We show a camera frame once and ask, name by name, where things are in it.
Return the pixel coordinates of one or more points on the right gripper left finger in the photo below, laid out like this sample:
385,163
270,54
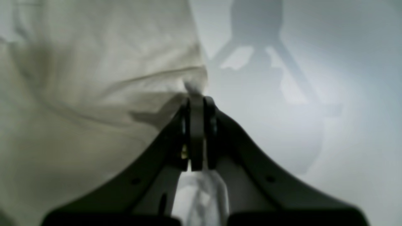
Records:
144,193

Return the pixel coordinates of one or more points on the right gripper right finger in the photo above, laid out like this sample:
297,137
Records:
259,191

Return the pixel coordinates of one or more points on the beige T-shirt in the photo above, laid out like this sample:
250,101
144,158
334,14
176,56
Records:
86,86

